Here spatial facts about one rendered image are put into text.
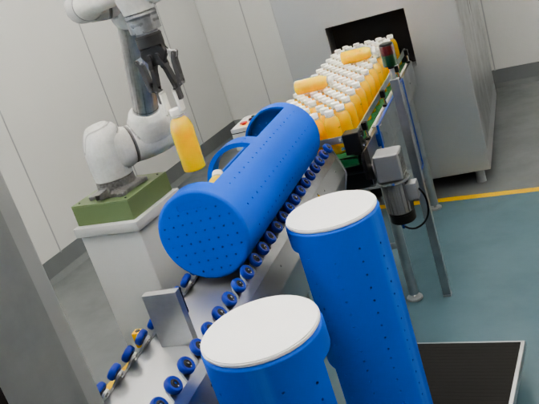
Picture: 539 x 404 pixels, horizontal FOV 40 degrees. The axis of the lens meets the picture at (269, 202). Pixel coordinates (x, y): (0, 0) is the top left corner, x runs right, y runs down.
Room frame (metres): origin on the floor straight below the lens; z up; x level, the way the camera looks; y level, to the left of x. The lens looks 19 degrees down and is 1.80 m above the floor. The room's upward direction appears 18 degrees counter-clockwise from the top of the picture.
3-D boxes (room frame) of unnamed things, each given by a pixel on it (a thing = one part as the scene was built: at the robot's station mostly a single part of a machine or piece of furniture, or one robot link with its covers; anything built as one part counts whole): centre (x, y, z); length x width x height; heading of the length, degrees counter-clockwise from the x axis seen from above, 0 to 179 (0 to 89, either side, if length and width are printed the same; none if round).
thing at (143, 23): (2.08, 0.18, 1.70); 0.09 x 0.09 x 0.06
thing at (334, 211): (2.02, -0.16, 1.03); 0.28 x 0.28 x 0.01
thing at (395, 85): (3.15, -0.69, 0.55); 0.04 x 0.04 x 1.10; 66
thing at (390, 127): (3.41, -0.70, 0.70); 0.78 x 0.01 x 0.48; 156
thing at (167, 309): (1.72, 0.33, 1.00); 0.10 x 0.04 x 0.15; 66
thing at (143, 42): (2.09, 0.18, 1.63); 0.08 x 0.07 x 0.09; 66
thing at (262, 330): (1.46, 0.11, 1.03); 0.28 x 0.28 x 0.01
